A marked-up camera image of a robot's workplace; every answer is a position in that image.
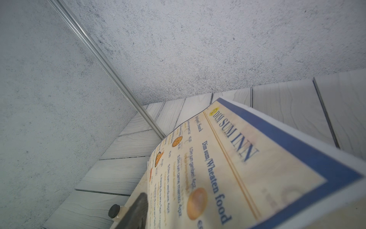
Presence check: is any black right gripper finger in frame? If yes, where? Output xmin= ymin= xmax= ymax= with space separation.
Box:
xmin=115 ymin=193 xmax=148 ymax=229

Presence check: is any Dim Sum Inn blue-bordered menu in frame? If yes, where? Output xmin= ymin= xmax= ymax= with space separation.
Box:
xmin=146 ymin=98 xmax=366 ymax=229

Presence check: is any small black-capped glass bottle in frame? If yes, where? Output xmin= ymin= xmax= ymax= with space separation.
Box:
xmin=108 ymin=204 xmax=128 ymax=222

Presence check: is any aluminium left corner post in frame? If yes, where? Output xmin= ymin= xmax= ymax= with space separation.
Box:
xmin=49 ymin=0 xmax=166 ymax=139

